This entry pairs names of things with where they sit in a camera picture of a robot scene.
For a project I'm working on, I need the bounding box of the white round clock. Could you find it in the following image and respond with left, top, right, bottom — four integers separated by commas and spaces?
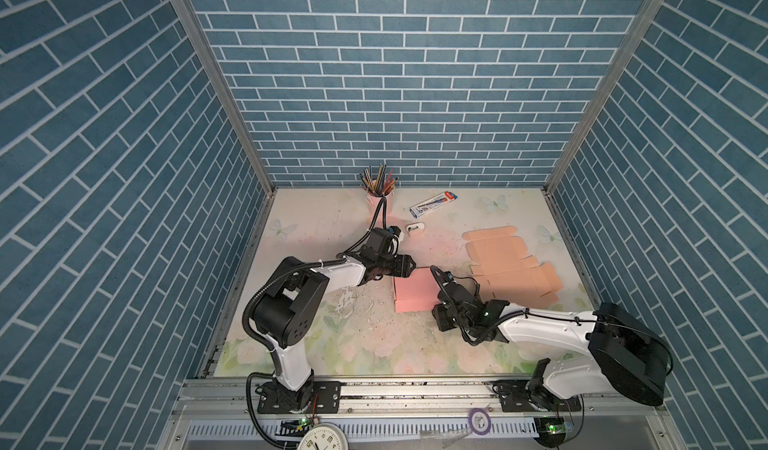
297, 423, 349, 450

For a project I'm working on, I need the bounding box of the coloured pencils bundle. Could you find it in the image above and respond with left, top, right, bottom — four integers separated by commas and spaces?
360, 164, 398, 198

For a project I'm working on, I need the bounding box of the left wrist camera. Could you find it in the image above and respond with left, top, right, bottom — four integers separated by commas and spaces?
387, 226, 403, 255

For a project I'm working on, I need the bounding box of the pink paper box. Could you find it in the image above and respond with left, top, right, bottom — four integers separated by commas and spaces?
393, 267, 440, 313

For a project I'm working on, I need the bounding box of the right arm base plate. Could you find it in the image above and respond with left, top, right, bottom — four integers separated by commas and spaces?
490, 379, 583, 413

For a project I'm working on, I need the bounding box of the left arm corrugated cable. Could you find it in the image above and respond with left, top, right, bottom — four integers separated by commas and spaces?
241, 257, 349, 361

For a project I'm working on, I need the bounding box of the metal base rail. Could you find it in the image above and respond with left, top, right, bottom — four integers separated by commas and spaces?
158, 375, 684, 449

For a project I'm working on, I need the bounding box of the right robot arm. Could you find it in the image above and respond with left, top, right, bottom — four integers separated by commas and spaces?
432, 269, 674, 411

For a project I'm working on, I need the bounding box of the pink pencil bucket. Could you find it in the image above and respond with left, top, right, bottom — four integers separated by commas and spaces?
366, 194, 395, 217

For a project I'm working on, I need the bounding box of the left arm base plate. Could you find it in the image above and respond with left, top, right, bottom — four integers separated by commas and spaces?
257, 381, 342, 414

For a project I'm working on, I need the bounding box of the peach paper box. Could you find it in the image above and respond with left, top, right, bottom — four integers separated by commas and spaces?
462, 226, 564, 309

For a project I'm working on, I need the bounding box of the blue white pen box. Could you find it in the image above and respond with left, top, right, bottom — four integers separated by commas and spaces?
409, 191, 458, 219

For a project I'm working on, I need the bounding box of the purple tape roll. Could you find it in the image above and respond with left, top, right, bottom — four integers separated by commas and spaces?
468, 408, 492, 436

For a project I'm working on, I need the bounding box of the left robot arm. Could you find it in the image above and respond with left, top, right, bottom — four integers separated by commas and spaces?
242, 226, 416, 393

